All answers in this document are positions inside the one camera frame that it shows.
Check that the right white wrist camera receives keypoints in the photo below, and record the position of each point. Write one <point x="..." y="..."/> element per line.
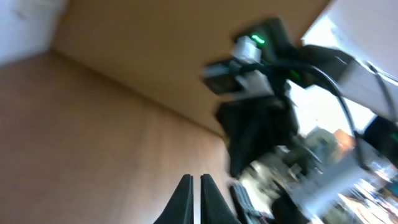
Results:
<point x="242" y="75"/>

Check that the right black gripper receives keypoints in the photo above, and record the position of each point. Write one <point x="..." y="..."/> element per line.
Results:
<point x="254" y="126"/>

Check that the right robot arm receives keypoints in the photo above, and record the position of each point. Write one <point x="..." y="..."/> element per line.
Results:
<point x="288" y="63"/>

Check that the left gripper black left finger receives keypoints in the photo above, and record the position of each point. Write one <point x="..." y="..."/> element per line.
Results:
<point x="179" y="209"/>

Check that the brown cardboard box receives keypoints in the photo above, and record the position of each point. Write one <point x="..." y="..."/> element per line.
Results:
<point x="101" y="121"/>

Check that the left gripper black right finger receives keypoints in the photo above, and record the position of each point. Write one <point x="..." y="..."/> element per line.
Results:
<point x="213" y="207"/>

